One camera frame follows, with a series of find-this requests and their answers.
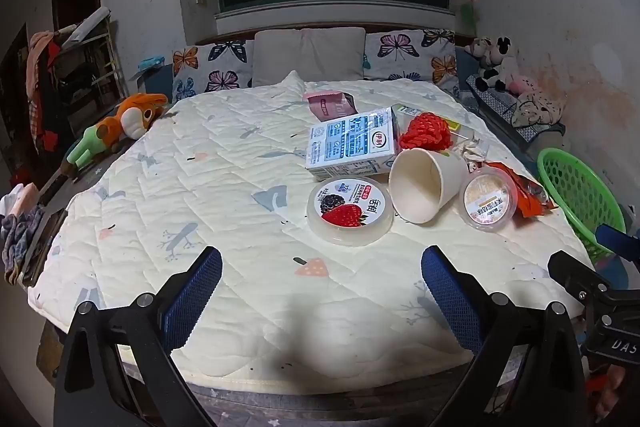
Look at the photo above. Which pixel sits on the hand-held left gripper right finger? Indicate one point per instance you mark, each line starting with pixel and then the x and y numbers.
pixel 450 297

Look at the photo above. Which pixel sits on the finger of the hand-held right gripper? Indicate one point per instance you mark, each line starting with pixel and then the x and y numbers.
pixel 612 237
pixel 570 272

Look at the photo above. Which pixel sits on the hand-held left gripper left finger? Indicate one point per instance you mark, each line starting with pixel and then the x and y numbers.
pixel 195 292

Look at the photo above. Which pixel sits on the green plastic basket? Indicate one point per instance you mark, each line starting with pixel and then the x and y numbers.
pixel 575 192

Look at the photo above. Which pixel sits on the orange snack wrapper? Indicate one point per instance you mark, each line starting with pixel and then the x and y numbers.
pixel 530 202

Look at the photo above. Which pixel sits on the small clear pudding cup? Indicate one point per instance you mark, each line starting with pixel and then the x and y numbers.
pixel 487 199

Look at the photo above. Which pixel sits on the white quilted mattress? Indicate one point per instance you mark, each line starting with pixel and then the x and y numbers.
pixel 200 187

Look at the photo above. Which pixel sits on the white paper cup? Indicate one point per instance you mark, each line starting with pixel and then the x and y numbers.
pixel 415 187

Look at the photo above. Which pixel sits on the strawberry yoghurt tub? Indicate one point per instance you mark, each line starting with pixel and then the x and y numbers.
pixel 350 207

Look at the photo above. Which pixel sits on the crumpled clear wrapper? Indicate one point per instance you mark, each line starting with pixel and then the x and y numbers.
pixel 475 152

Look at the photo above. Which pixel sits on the spotted plush toy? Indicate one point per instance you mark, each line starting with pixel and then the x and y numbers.
pixel 537 107

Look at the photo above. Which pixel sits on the red knitted ball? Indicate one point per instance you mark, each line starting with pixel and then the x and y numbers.
pixel 425 132

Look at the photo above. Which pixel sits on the blue striped bench cushion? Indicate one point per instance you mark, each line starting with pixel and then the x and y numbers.
pixel 500 107

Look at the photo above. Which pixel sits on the pink plush toy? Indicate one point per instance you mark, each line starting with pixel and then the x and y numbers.
pixel 522 83

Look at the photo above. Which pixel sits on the white and blue milk carton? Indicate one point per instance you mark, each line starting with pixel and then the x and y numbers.
pixel 350 142

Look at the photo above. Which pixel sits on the pile of clothes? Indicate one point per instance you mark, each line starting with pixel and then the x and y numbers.
pixel 20 232

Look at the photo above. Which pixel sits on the orange plush toy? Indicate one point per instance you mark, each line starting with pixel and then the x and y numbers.
pixel 135 112

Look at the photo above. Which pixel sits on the black and white plush toy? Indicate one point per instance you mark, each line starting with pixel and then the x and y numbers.
pixel 492 57

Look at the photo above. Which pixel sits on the pink packet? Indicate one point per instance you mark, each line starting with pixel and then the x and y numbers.
pixel 335 107

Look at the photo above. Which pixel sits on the butterfly print pillow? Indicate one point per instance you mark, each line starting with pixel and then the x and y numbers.
pixel 400 52
pixel 220 67

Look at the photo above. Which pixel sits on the teal plastic object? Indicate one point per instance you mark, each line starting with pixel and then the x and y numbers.
pixel 150 62

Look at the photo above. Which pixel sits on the metal clothes rack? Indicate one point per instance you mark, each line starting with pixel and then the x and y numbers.
pixel 95 67

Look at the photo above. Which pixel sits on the dark wooden headboard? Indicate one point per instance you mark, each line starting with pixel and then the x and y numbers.
pixel 220 39

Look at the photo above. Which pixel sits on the beige pillow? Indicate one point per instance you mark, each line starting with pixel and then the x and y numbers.
pixel 310 57

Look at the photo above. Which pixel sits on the pink hanging garment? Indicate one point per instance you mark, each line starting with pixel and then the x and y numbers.
pixel 37 57

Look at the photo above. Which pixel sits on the white paper roll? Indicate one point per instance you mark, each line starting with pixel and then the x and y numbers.
pixel 87 24

